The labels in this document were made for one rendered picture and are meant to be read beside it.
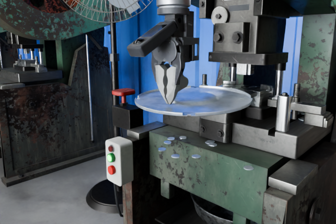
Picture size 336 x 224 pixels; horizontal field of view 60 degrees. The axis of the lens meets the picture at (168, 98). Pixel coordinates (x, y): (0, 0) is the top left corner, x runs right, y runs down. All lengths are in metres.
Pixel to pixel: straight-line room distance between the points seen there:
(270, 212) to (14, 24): 1.61
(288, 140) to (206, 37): 1.74
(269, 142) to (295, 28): 1.38
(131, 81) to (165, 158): 2.21
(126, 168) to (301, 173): 0.48
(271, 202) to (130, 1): 1.17
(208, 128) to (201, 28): 1.67
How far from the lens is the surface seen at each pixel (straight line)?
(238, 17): 0.87
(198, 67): 2.46
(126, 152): 0.89
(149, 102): 0.71
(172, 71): 0.64
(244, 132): 0.82
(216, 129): 0.83
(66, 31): 1.99
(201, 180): 0.83
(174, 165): 0.88
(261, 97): 0.90
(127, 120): 0.96
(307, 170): 0.74
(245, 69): 0.93
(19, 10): 1.89
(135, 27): 3.01
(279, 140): 0.78
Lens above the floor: 0.93
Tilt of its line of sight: 12 degrees down
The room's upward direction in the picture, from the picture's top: straight up
